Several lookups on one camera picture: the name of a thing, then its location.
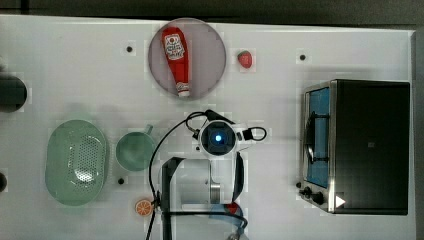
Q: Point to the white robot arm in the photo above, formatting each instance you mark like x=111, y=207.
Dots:
x=199, y=193

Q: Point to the green mug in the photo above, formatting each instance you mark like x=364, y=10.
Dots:
x=135, y=149

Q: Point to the grey round plate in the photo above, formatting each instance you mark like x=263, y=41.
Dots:
x=207, y=58

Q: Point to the red strawberry toy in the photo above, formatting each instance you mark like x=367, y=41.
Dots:
x=245, y=59

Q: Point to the red ketchup bottle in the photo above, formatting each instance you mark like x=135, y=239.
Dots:
x=176, y=53

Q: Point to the red toy in bowl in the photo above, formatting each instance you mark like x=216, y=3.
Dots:
x=232, y=208

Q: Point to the blue bowl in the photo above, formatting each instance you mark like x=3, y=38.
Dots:
x=237, y=220

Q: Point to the orange slice toy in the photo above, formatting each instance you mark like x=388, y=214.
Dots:
x=144, y=207

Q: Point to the green perforated colander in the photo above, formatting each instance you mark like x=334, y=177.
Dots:
x=76, y=165

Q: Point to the black toaster oven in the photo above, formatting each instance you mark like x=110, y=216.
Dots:
x=355, y=147

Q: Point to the black cylinder container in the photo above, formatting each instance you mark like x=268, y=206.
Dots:
x=13, y=93

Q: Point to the black connector with cable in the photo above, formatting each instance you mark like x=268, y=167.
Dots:
x=256, y=134

